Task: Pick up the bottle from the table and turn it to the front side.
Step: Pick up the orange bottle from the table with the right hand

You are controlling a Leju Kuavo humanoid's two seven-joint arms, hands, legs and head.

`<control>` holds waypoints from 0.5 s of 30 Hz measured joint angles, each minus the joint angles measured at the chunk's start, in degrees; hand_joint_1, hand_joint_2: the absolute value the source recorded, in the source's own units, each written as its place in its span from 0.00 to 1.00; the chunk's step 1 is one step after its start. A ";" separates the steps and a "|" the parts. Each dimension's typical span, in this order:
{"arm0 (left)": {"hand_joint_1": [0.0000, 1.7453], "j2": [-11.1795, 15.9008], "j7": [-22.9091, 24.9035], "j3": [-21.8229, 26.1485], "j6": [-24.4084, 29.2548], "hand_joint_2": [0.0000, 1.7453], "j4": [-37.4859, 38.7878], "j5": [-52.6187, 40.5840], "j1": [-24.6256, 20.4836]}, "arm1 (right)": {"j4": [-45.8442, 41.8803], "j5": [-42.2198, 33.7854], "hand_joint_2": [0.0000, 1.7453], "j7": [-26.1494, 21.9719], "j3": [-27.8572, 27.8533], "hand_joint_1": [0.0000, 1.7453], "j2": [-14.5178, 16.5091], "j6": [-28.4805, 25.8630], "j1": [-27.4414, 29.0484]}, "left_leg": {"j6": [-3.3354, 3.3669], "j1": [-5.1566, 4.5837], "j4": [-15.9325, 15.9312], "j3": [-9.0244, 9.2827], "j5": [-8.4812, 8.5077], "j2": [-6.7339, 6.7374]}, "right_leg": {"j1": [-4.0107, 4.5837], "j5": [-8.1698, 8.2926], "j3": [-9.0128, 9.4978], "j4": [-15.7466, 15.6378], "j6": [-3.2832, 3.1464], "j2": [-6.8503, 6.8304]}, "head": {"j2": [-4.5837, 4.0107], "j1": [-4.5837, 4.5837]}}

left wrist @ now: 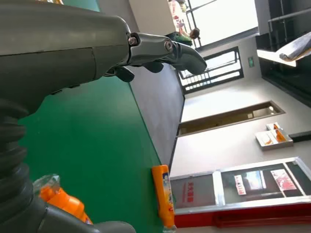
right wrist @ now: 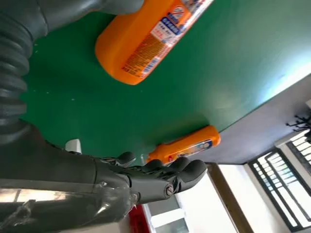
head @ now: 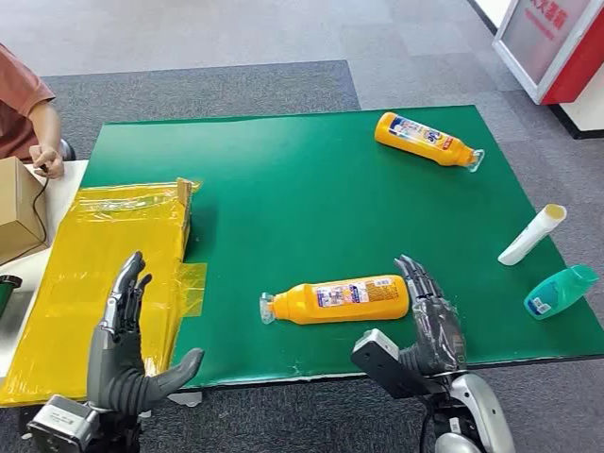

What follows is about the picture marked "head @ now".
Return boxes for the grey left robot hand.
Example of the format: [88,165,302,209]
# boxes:
[86,251,205,416]

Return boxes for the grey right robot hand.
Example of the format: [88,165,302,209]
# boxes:
[394,254,469,380]

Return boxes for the orange bottle with clear cap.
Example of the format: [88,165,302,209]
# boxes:
[374,111,485,175]
[258,274,410,327]

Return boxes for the teal plastic bottle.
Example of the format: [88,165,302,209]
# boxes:
[522,264,600,322]

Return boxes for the yellow wrapped cardboard tray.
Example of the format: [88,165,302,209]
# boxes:
[0,177,208,409]

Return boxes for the white tube with yellow cap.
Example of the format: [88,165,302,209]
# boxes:
[497,203,569,268]

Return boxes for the dark green round object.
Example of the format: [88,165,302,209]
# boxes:
[0,274,23,320]

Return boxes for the brown cardboard box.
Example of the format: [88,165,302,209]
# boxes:
[0,156,50,268]

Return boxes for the green table mat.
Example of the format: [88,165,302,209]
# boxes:
[81,105,604,392]

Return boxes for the person's hand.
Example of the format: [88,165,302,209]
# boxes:
[29,143,66,180]

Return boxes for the red and white sign stand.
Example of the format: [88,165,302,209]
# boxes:
[492,0,604,107]

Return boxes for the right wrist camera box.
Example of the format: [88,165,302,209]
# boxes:
[350,328,445,400]

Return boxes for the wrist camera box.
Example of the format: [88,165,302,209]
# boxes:
[26,394,101,453]
[350,328,445,400]

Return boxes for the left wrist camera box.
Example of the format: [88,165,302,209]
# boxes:
[26,394,101,453]

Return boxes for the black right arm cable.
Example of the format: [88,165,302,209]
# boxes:
[419,399,437,453]

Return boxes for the thin black cable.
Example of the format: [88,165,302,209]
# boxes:
[19,163,51,259]

